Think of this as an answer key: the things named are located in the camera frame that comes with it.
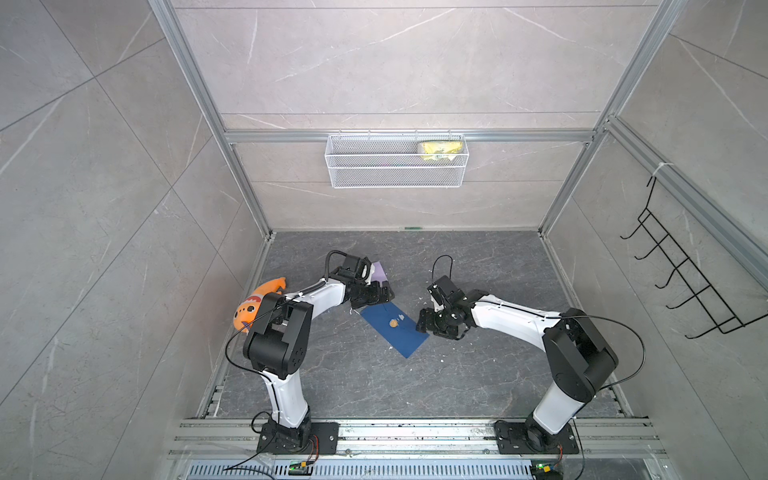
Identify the yellow item in basket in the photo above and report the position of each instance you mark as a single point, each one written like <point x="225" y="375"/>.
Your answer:
<point x="441" y="150"/>

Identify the black wire hook rack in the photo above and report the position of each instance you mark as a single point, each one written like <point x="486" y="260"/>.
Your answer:
<point x="683" y="270"/>

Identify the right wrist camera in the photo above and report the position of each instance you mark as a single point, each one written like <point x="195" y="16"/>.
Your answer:
<point x="445" y="294"/>

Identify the orange fish plush toy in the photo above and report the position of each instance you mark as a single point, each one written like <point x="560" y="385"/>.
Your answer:
<point x="246" y="313"/>

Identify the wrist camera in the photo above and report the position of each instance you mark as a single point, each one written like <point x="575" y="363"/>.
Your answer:
<point x="355" y="268"/>
<point x="445" y="294"/>

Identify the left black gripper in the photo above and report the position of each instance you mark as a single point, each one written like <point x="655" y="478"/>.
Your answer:
<point x="375" y="296"/>

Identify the aluminium mounting rail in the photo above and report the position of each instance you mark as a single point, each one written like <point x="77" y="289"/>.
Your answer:
<point x="469" y="448"/>

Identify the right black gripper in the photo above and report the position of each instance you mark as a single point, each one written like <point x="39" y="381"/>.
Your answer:
<point x="425" y="323"/>

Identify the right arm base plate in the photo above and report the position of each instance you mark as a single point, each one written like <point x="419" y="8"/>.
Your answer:
<point x="527" y="438"/>

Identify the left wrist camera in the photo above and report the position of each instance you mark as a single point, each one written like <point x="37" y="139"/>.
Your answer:
<point x="355" y="268"/>

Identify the dark blue envelope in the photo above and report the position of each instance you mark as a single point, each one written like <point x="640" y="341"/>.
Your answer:
<point x="397" y="328"/>

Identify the white wire mesh basket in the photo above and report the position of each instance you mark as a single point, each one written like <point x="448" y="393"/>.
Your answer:
<point x="357" y="161"/>

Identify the purple envelope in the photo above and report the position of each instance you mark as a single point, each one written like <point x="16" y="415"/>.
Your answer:
<point x="377" y="273"/>

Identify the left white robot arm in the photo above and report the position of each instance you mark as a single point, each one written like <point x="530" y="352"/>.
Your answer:
<point x="277" y="325"/>

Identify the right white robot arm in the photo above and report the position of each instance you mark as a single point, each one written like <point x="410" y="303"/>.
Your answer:
<point x="579" y="357"/>

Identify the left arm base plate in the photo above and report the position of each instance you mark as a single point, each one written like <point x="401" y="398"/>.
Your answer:
<point x="317" y="438"/>

